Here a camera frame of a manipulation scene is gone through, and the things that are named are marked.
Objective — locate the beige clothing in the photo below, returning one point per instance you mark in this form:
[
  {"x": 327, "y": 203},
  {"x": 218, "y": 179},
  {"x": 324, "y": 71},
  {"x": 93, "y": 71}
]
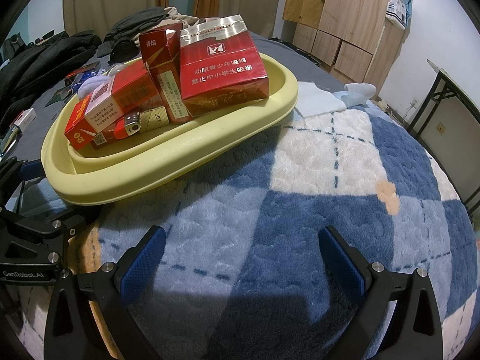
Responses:
[{"x": 183, "y": 18}]

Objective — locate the light blue cloth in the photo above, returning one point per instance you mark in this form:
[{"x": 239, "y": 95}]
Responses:
[{"x": 322, "y": 99}]

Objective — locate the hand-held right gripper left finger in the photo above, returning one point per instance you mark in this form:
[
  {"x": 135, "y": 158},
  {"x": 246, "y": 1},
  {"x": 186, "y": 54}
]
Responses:
[{"x": 144, "y": 266}]

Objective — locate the blue hanging item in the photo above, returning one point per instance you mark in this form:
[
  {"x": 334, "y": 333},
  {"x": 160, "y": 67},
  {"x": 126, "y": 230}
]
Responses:
[{"x": 408, "y": 0}]

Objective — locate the red orange cigarette pack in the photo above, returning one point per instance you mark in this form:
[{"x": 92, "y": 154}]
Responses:
[{"x": 161, "y": 63}]

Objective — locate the wooden wardrobe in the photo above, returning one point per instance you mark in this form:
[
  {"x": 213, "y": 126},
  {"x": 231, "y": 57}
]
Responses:
[{"x": 348, "y": 18}]

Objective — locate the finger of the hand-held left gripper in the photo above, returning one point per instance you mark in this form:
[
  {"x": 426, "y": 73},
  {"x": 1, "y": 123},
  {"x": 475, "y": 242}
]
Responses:
[
  {"x": 37, "y": 232},
  {"x": 30, "y": 169}
]

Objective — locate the small white box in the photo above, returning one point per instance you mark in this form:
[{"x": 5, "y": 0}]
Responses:
[{"x": 26, "y": 117}]

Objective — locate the black cap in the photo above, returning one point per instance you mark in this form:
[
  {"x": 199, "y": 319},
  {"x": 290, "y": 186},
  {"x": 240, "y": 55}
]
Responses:
[{"x": 123, "y": 49}]

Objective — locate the white hanging plastic bag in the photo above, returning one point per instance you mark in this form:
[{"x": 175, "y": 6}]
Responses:
[{"x": 396, "y": 13}]

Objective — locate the wall socket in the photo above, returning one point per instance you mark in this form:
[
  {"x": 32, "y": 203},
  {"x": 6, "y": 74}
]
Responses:
[{"x": 439, "y": 127}]

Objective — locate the black folding table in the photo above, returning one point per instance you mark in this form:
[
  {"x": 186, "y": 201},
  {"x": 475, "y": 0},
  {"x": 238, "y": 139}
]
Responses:
[{"x": 453, "y": 93}]

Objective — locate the dark grey clothing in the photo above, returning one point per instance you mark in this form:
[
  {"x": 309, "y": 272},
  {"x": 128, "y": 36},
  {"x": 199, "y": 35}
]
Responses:
[{"x": 142, "y": 26}]

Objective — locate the yellow plastic basin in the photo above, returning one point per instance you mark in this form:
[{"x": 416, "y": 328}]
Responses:
[{"x": 168, "y": 157}]

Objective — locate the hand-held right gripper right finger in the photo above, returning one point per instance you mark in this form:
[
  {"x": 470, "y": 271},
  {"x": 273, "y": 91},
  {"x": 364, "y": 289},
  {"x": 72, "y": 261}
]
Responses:
[{"x": 343, "y": 266}]

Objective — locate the large red silver cigarette carton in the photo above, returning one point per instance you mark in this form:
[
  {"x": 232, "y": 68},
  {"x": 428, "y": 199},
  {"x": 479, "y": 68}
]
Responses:
[{"x": 221, "y": 71}]

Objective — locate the black jacket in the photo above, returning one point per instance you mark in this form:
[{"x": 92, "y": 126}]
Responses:
[{"x": 37, "y": 67}]

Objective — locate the red white cigarette pack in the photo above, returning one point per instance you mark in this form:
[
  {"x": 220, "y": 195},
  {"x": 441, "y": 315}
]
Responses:
[{"x": 123, "y": 97}]

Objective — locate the blue tissue pack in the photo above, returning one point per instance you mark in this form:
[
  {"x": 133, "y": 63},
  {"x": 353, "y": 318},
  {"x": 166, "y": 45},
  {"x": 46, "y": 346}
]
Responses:
[{"x": 84, "y": 77}]

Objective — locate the red lighter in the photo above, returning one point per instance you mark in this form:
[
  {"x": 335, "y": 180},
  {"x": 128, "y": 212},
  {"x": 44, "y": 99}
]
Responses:
[{"x": 129, "y": 124}]

